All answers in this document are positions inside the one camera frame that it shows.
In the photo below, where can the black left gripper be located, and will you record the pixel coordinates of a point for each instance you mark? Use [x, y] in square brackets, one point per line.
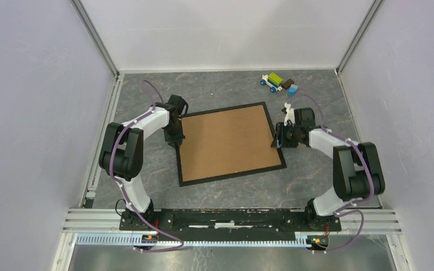
[172, 140]

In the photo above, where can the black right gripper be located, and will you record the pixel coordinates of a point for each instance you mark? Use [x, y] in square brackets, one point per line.
[278, 140]

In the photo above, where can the black picture frame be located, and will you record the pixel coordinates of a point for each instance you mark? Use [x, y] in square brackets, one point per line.
[232, 175]

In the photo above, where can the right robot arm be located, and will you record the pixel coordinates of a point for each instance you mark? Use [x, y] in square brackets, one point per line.
[357, 175]

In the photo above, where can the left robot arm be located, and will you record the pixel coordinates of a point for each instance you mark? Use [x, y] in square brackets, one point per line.
[122, 151]

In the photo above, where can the blue toy brick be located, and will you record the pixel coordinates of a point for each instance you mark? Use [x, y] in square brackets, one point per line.
[292, 90]

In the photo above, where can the brown toy brick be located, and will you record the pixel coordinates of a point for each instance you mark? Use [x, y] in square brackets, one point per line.
[287, 84]

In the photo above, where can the toy brick car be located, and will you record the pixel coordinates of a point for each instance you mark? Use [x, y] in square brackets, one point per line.
[273, 81]

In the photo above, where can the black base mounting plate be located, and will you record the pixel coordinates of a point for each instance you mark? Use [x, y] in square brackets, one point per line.
[220, 225]

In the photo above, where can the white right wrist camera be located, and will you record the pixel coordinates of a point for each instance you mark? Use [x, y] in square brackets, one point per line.
[289, 118]

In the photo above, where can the aluminium rail frame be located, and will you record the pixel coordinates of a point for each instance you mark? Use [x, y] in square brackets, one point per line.
[100, 227]

